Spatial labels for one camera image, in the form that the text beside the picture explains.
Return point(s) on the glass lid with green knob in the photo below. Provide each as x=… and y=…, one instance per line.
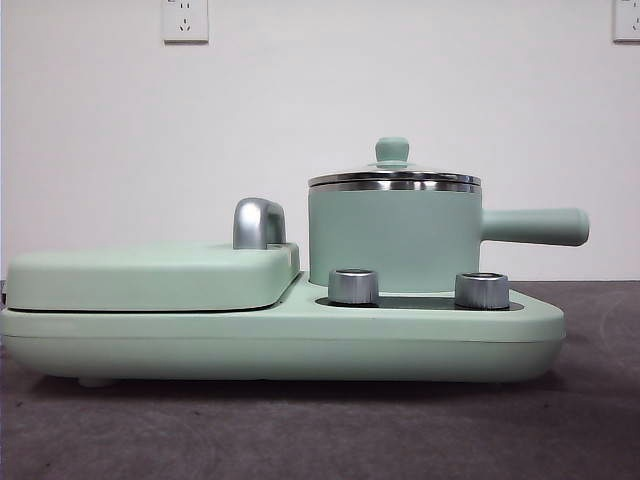
x=392, y=150

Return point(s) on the white wall socket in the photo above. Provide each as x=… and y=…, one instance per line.
x=627, y=20
x=185, y=22

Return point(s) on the silver control knob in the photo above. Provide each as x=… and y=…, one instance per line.
x=482, y=291
x=352, y=287

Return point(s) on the green breakfast machine base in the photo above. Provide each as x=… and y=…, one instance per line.
x=350, y=340

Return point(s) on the green griddle cover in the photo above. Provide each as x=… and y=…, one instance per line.
x=150, y=280

